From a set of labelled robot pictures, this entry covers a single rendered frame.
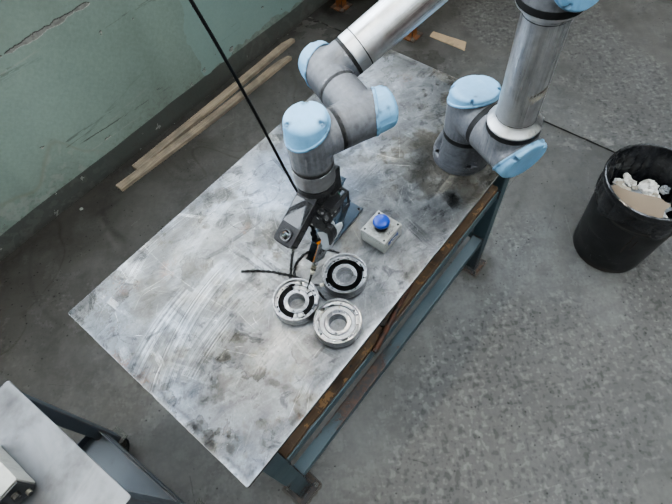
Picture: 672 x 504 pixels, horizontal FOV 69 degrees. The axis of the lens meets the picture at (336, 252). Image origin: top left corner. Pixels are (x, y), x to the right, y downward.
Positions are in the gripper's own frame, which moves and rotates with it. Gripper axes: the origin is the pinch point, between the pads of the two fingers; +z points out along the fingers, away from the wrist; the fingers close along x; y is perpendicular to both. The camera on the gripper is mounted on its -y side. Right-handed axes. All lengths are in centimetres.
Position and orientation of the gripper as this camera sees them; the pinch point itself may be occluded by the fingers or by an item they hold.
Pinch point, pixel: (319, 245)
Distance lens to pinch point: 104.8
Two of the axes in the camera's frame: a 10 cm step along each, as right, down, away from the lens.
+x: -8.1, -4.8, 3.5
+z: 0.7, 5.1, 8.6
